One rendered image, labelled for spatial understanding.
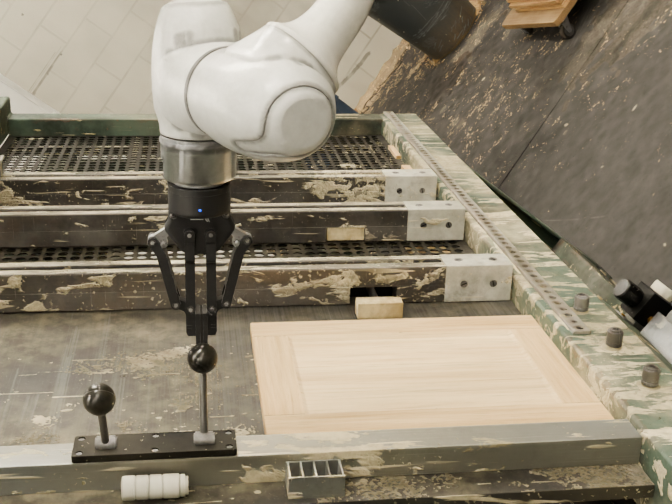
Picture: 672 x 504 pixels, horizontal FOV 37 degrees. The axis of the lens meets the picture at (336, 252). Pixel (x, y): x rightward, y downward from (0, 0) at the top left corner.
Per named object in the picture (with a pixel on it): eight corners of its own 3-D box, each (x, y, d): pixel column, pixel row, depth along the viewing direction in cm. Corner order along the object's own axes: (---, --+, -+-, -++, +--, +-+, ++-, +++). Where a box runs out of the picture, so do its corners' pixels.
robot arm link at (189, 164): (160, 124, 123) (161, 171, 125) (158, 142, 114) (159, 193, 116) (235, 124, 124) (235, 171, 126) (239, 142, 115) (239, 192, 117)
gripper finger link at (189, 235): (196, 231, 121) (184, 230, 121) (195, 316, 125) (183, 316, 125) (196, 220, 125) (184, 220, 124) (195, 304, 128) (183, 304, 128)
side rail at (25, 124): (381, 154, 310) (383, 119, 306) (10, 156, 294) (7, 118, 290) (377, 147, 317) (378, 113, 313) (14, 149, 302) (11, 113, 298)
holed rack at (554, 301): (591, 334, 161) (591, 330, 160) (573, 334, 160) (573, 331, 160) (392, 113, 314) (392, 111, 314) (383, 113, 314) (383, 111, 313)
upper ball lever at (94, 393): (121, 461, 125) (114, 403, 114) (90, 463, 124) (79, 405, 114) (122, 434, 127) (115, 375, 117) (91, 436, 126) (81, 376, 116)
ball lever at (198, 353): (220, 452, 125) (218, 345, 124) (188, 453, 124) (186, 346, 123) (219, 443, 129) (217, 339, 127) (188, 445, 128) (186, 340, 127)
